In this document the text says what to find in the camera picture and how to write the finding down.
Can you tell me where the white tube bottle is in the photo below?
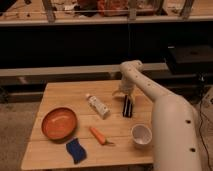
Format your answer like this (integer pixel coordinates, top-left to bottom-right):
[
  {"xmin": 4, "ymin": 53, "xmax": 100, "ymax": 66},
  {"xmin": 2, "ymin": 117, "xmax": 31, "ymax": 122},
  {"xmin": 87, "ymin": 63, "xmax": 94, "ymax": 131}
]
[{"xmin": 86, "ymin": 94, "xmax": 109, "ymax": 119}]

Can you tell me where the orange bowl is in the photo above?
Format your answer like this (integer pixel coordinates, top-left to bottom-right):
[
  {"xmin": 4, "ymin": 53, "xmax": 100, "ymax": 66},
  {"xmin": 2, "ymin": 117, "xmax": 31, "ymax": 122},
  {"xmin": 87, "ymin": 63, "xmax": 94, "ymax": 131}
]
[{"xmin": 41, "ymin": 107, "xmax": 78, "ymax": 140}]

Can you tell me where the black box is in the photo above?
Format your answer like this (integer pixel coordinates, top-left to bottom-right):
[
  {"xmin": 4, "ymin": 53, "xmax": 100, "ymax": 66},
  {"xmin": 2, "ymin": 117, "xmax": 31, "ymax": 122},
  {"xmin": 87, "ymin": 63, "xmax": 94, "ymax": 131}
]
[{"xmin": 165, "ymin": 45, "xmax": 213, "ymax": 74}]

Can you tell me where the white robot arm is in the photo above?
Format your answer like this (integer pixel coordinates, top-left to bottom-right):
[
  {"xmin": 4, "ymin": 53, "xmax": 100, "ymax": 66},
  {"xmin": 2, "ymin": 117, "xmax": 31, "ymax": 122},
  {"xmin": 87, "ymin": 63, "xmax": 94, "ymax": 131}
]
[{"xmin": 114, "ymin": 60, "xmax": 202, "ymax": 171}]

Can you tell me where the black cable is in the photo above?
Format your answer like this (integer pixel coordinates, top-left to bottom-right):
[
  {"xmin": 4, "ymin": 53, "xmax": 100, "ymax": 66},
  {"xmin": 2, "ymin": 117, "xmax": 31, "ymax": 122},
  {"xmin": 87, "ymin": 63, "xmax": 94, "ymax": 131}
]
[{"xmin": 197, "ymin": 74, "xmax": 213, "ymax": 171}]

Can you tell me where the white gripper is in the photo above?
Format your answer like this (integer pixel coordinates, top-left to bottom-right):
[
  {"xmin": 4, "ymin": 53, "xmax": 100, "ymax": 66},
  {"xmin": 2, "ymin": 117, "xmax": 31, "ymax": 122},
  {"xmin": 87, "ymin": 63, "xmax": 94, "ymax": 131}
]
[{"xmin": 112, "ymin": 76, "xmax": 135, "ymax": 118}]

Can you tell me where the white cup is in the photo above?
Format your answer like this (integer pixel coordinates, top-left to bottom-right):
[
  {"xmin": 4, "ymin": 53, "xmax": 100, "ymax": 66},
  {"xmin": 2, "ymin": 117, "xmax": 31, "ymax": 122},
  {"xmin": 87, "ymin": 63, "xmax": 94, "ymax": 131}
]
[{"xmin": 131, "ymin": 124, "xmax": 152, "ymax": 149}]

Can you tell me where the blue wavy eraser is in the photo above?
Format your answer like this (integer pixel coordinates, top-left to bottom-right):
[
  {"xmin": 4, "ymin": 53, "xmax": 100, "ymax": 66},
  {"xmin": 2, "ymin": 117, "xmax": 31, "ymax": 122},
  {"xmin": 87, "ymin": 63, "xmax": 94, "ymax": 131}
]
[{"xmin": 66, "ymin": 138, "xmax": 87, "ymax": 164}]

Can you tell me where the orange toy carrot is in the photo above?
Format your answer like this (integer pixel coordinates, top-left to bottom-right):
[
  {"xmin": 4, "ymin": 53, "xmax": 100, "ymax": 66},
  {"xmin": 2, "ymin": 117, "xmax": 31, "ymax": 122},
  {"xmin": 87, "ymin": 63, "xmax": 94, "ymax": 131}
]
[{"xmin": 89, "ymin": 127, "xmax": 113, "ymax": 145}]

